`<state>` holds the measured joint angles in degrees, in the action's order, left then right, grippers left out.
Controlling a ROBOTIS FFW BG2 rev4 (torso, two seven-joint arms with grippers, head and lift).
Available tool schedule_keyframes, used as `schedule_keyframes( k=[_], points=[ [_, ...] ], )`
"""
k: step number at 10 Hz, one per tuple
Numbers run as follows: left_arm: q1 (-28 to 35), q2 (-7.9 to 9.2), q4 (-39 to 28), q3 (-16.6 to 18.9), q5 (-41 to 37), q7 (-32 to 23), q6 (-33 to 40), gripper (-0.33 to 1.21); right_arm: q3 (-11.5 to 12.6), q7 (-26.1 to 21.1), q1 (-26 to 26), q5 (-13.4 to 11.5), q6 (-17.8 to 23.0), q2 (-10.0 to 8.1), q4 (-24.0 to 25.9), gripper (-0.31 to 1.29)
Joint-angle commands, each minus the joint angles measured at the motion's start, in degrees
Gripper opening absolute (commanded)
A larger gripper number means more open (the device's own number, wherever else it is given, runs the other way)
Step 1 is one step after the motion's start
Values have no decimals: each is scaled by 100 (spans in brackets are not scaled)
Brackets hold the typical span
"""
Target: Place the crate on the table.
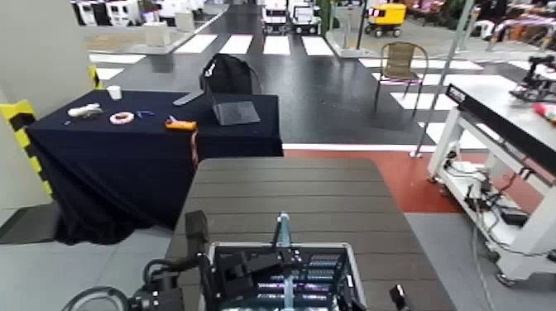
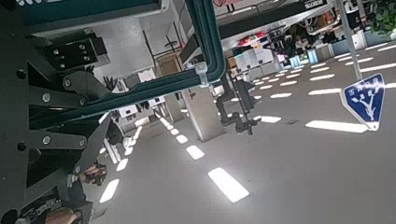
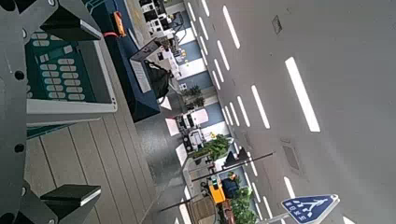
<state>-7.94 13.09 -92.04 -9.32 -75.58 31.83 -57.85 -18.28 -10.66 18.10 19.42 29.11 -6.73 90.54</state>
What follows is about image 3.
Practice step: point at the green bush row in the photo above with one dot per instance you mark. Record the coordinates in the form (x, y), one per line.
(243, 207)

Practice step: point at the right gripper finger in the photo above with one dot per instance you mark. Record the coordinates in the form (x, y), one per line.
(70, 194)
(73, 26)

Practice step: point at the tall green plant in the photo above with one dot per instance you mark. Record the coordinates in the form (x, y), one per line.
(216, 147)

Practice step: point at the grey metal sign pole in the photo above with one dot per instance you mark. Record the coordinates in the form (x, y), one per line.
(274, 217)

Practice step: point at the navy blue tablecloth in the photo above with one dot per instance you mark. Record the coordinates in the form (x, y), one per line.
(137, 99)

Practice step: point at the yellow delivery vehicle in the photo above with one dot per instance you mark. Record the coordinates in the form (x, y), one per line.
(216, 193)

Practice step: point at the blue pedestrian road sign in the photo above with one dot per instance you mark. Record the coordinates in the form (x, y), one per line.
(308, 207)

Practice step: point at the orange hand tool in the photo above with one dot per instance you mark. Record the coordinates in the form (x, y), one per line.
(119, 23)

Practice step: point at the black signpost pole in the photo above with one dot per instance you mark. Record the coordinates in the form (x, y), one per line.
(232, 166)

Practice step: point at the square ceiling vent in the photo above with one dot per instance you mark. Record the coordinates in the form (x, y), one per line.
(291, 157)
(276, 24)

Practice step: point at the ceiling light strip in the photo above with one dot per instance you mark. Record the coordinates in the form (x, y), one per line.
(223, 55)
(243, 111)
(302, 93)
(231, 26)
(260, 106)
(289, 186)

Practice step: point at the white kiosk machine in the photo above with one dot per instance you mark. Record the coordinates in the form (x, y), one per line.
(157, 23)
(148, 6)

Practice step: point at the black backpack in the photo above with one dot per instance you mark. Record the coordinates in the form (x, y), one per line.
(158, 79)

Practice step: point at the white delivery vehicle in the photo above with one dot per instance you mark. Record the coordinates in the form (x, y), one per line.
(196, 118)
(194, 140)

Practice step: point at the small potted plant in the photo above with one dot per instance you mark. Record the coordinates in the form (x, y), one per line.
(193, 91)
(198, 102)

